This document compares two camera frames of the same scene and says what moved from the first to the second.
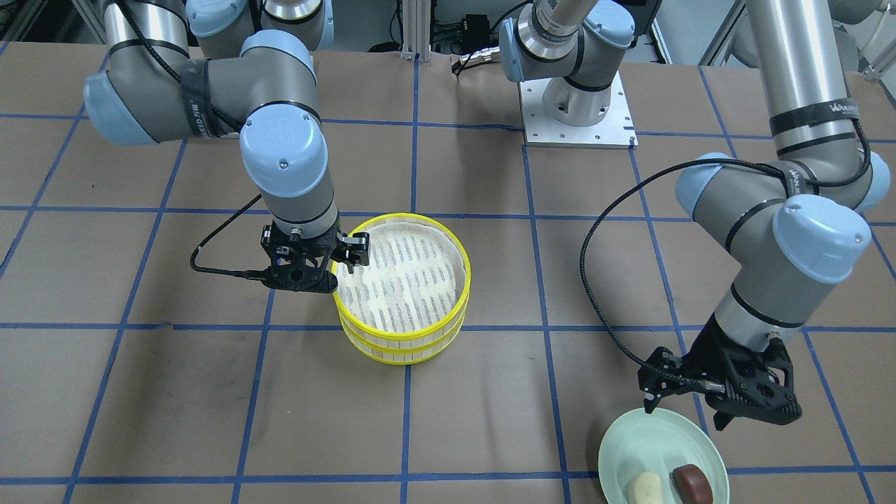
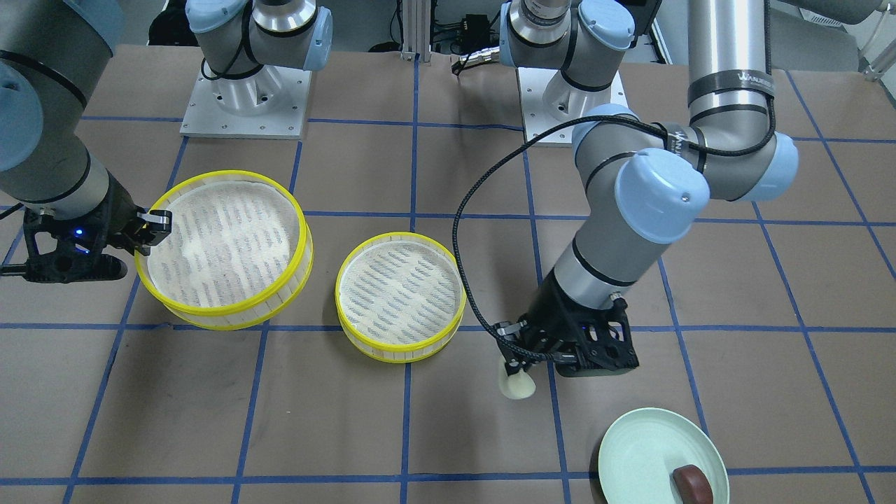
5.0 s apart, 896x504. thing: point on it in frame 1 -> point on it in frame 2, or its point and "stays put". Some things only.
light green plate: [659, 442] stays put
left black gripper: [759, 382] -> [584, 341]
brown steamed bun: [691, 485] stays put
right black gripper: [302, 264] -> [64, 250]
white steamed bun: [647, 488] -> [520, 385]
